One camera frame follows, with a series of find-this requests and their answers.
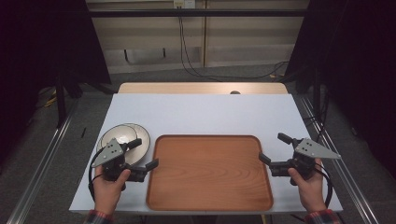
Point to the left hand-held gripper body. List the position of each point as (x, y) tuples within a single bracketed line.
[(109, 154)]

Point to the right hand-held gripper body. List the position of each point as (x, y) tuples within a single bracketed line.
[(311, 151)]

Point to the large grey round plate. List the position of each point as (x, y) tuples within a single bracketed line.
[(140, 153)]

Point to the small grey round plate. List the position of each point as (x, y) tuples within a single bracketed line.
[(120, 133)]

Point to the brown wooden tray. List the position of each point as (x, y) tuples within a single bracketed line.
[(208, 174)]

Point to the person's left hand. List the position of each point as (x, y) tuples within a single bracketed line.
[(107, 193)]

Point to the person's right hand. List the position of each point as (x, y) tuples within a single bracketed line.
[(311, 193)]

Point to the small black floor object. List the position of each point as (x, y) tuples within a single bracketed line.
[(83, 132)]

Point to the dark round table grommet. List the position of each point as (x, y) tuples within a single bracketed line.
[(235, 92)]

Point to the white table mat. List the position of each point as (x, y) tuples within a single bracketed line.
[(202, 115)]

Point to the black metal stand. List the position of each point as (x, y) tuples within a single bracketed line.
[(61, 102)]

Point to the black curtain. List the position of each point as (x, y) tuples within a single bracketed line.
[(358, 62), (37, 46)]

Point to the black horizontal bar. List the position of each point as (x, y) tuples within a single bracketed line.
[(196, 13)]

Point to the aluminium floor rail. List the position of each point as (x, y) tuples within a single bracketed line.
[(339, 161), (43, 161)]

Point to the white wall socket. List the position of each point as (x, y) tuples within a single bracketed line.
[(184, 3)]

